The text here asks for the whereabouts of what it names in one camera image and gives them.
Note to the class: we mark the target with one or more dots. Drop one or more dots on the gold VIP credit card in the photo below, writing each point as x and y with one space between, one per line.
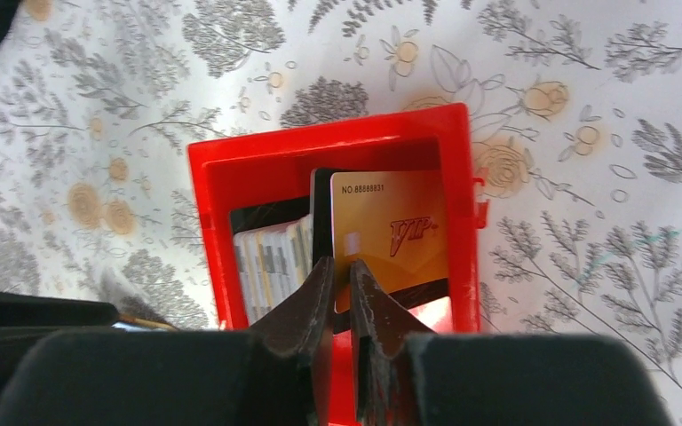
396 223

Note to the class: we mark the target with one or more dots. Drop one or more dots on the stack of credit cards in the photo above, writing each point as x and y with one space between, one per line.
273 245

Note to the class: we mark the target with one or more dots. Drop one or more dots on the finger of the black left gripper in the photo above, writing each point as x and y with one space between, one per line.
24 320

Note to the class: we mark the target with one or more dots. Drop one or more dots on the red plastic bin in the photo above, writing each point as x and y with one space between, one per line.
233 173

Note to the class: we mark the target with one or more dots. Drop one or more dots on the brown leather card holder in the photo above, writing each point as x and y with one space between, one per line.
130 323

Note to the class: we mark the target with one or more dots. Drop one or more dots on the floral table mat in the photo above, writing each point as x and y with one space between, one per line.
576 110

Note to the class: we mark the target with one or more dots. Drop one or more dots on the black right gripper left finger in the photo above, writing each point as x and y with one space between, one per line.
294 372

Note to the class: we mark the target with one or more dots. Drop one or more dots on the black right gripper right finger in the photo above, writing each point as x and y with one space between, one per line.
384 385

